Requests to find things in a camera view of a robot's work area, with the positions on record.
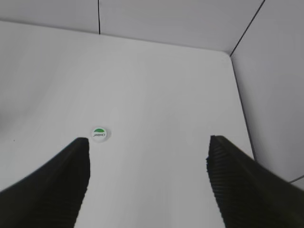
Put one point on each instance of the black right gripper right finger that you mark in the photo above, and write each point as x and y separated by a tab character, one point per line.
247	194

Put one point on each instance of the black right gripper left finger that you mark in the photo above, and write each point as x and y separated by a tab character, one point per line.
52	195

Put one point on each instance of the white green bottle cap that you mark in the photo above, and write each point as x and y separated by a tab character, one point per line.
100	134

